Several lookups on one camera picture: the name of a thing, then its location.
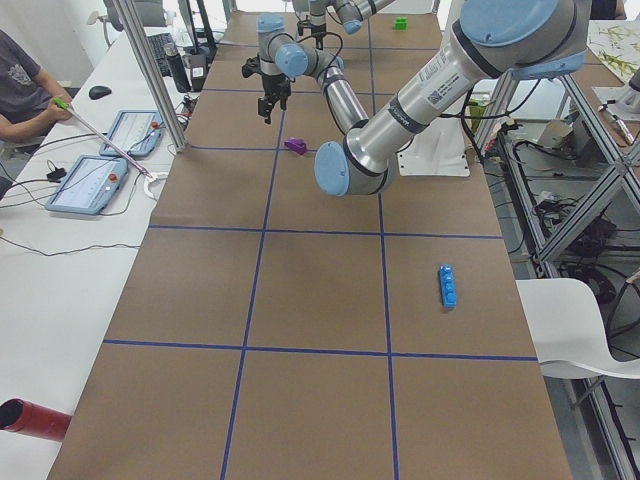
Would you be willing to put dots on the person's hand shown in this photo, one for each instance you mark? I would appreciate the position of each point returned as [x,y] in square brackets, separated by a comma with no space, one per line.
[57,110]

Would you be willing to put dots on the red cylinder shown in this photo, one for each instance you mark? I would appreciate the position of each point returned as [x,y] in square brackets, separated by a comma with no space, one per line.
[26,418]

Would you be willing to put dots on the black water bottle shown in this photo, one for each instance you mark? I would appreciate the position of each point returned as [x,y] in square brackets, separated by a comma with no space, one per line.
[177,68]

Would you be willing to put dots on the near teach pendant tablet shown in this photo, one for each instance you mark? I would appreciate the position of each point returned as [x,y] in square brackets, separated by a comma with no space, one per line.
[89,186]

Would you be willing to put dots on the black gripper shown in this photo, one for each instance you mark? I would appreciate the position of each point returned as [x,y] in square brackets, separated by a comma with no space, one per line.
[313,25]
[273,85]

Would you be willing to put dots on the brown paper table mat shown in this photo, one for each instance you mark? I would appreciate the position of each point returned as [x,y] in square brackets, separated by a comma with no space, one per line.
[270,331]

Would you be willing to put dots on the reacher grabber stick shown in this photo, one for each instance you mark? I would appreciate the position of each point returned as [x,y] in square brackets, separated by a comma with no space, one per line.
[150,176]

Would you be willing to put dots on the far teach pendant tablet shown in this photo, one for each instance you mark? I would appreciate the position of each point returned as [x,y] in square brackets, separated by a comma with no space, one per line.
[137,131]

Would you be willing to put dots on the green double stud block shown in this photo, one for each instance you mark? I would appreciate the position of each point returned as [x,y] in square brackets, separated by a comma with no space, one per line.
[400,23]

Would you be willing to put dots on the purple trapezoid block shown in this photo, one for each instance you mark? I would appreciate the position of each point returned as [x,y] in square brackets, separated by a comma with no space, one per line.
[296,145]

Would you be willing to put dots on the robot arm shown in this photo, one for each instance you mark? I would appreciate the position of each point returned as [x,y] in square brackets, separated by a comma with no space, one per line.
[345,12]
[530,39]

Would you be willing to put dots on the black computer mouse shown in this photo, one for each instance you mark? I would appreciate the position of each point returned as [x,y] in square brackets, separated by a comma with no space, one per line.
[98,92]

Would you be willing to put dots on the person's forearm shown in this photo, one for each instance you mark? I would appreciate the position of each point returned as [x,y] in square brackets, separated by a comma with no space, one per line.
[22,131]

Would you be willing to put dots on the long blue block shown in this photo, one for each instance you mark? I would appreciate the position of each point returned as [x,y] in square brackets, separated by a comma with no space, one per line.
[448,288]

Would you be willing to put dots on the white chair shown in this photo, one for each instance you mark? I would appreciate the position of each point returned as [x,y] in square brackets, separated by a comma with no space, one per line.
[567,330]

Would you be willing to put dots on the black keyboard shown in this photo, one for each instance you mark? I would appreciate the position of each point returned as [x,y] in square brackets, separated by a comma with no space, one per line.
[157,43]

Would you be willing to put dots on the aluminium frame post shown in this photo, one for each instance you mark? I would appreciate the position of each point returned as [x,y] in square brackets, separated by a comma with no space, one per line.
[138,40]

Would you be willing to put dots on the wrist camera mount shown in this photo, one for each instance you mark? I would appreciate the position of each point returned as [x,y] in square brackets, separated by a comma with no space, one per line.
[251,67]

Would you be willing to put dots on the teach pendant tablet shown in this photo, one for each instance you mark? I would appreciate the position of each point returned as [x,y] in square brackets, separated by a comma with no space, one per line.
[137,131]
[89,186]

